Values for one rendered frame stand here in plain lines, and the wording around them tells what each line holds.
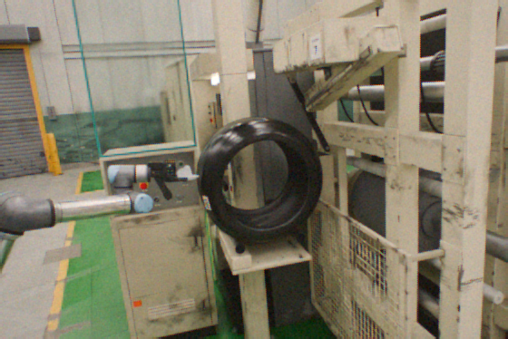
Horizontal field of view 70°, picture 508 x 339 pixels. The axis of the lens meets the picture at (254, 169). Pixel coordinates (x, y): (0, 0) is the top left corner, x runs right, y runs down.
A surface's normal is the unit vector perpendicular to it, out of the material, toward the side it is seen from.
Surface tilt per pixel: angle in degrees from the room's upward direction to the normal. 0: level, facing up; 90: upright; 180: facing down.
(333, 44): 90
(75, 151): 90
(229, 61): 90
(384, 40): 72
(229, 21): 90
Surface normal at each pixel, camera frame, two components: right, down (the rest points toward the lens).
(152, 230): 0.24, 0.18
